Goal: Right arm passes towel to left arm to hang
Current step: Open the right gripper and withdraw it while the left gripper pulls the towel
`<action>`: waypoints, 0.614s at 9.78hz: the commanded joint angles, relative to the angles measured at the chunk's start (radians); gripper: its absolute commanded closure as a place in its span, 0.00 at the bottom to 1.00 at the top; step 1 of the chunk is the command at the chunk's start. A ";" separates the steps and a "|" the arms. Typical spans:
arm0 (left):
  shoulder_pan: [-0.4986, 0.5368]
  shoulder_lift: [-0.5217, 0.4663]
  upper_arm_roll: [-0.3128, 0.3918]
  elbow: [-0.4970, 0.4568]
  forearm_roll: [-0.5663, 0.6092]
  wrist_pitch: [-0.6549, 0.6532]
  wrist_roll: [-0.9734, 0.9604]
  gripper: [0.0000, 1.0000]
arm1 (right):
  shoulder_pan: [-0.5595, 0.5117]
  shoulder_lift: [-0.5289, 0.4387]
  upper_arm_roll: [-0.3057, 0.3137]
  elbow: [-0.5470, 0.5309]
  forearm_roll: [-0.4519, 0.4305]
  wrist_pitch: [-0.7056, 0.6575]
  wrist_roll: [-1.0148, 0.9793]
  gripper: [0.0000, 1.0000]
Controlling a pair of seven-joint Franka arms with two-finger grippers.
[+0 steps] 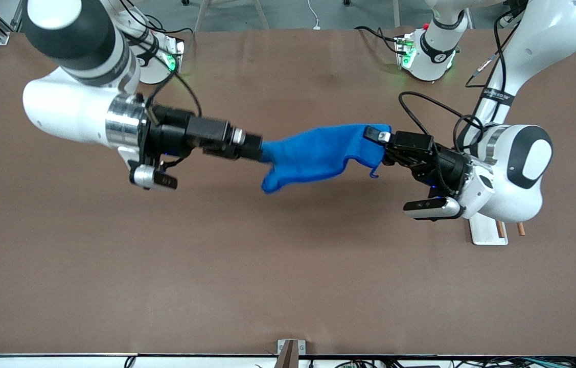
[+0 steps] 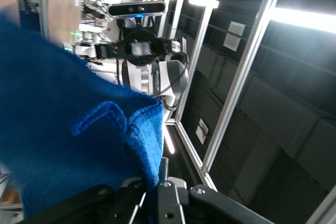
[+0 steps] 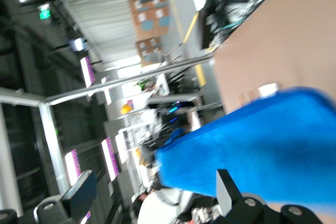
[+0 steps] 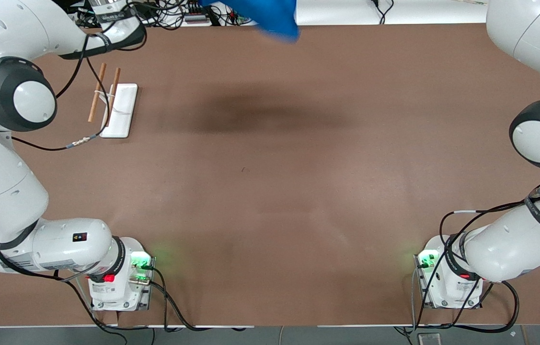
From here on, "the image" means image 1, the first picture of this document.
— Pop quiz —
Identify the blue microfibre towel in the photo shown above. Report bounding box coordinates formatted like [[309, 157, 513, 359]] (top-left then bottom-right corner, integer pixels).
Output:
[[260, 124, 394, 195]]

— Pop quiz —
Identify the white towel rack base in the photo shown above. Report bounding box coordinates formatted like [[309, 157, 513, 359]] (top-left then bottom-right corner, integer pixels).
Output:
[[469, 212, 509, 246]]

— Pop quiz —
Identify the light wooden stand leg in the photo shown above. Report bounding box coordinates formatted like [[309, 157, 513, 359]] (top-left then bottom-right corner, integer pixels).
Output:
[[251, 0, 271, 30], [194, 0, 213, 32]]

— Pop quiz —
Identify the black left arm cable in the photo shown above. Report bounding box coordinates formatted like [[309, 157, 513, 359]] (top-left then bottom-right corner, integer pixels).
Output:
[[399, 10, 523, 155]]

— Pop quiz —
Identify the black right base cable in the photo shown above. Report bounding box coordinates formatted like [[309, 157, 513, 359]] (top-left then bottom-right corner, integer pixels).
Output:
[[140, 14, 194, 52]]

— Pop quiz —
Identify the black base cable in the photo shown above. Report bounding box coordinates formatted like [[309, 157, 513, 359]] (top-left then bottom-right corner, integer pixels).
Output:
[[140, 14, 194, 52], [354, 26, 402, 55]]

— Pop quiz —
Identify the black left base cable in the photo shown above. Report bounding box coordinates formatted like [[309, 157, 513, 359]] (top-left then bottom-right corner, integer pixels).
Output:
[[354, 26, 402, 55]]

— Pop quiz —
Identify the white power cable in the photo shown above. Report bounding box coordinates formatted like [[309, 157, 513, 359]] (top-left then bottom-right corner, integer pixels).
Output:
[[307, 0, 322, 30]]

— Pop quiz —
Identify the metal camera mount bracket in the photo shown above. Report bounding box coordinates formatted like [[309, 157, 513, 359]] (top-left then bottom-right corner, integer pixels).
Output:
[[277, 339, 306, 368]]

